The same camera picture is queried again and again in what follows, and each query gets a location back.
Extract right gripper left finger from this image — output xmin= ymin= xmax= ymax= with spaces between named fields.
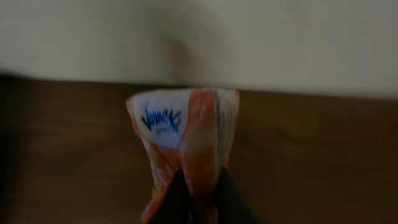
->
xmin=147 ymin=170 xmax=191 ymax=224

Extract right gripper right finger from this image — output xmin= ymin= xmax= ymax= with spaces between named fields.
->
xmin=215 ymin=168 xmax=260 ymax=224

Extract orange Kleenex tissue pack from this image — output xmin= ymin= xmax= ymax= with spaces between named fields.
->
xmin=126 ymin=88 xmax=239 ymax=223

